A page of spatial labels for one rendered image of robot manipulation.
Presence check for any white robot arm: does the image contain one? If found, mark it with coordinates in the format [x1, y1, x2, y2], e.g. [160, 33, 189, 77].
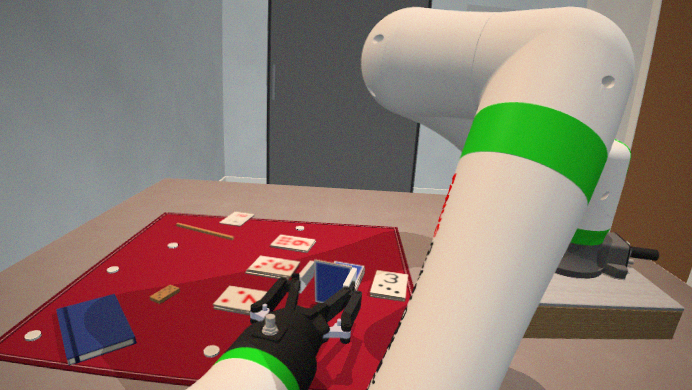
[186, 7, 659, 390]

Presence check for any blue book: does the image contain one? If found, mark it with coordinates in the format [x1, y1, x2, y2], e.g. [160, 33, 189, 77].
[56, 294, 136, 365]

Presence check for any blue playing card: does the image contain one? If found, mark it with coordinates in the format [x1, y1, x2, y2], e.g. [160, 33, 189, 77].
[314, 259, 352, 303]
[333, 261, 365, 287]

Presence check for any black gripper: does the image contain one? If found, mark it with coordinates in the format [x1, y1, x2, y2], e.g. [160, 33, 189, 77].
[250, 261, 362, 355]

